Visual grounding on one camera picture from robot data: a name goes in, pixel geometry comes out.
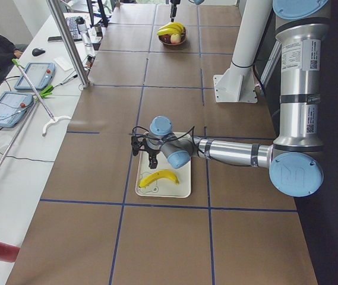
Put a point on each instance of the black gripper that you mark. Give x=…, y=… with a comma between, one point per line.
x=151, y=151
x=173, y=10

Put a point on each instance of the yellow banana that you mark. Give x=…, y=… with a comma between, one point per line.
x=171, y=28
x=162, y=174

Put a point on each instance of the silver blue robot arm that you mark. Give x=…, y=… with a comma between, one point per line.
x=291, y=160
x=197, y=2

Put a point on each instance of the brown wicker basket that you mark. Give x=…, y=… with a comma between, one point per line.
x=184, y=37

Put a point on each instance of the white bear tray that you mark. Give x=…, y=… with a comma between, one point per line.
x=183, y=184

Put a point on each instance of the red yellow apple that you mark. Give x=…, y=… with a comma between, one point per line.
x=175, y=39

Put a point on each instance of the dark purple fruit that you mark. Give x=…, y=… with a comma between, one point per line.
x=166, y=39

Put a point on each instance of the metal cup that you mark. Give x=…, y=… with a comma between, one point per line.
x=98, y=29

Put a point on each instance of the clear water bottle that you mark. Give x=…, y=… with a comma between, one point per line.
x=82, y=28

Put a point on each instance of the black keyboard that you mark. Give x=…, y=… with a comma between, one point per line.
x=72, y=26

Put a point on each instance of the black smartphone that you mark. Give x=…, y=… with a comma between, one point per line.
x=55, y=39

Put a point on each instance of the blue teach pendant far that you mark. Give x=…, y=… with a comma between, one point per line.
x=39, y=73

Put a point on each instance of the blue teach pendant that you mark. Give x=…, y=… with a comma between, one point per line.
x=39, y=73
x=13, y=106

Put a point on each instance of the black computer mouse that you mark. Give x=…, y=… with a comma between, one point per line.
x=38, y=51

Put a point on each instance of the blue teach pendant near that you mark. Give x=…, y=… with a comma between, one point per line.
x=13, y=106

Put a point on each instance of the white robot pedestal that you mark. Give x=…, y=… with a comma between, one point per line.
x=236, y=85

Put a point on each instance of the green handled reacher grabber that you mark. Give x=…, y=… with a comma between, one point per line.
x=53, y=119

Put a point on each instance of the aluminium frame post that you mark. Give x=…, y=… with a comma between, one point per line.
x=59, y=18

